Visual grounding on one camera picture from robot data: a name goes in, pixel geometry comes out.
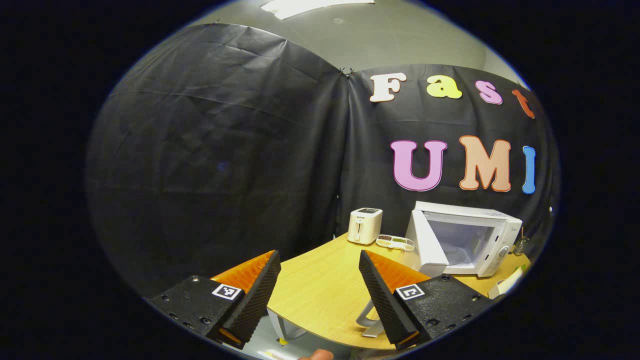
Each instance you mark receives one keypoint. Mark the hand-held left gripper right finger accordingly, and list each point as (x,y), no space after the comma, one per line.
(382,302)

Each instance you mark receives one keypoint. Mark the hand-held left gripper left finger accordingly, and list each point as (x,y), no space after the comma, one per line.
(257,300)

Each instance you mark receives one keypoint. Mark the white microwave oven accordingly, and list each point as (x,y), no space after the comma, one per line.
(495,240)

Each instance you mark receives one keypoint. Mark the white divided seasoning tray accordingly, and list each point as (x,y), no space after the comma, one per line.
(395,242)

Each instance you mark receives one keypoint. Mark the white toaster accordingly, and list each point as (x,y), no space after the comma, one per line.
(365,227)

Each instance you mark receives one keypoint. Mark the white plate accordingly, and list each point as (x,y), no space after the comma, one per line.
(505,287)

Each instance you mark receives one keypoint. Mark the small clear cup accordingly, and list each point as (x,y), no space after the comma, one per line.
(521,246)

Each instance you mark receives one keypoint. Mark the black backdrop cloth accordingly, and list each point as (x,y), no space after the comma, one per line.
(215,150)

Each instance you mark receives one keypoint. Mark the black cloth clip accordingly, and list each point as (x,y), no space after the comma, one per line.
(346,71)

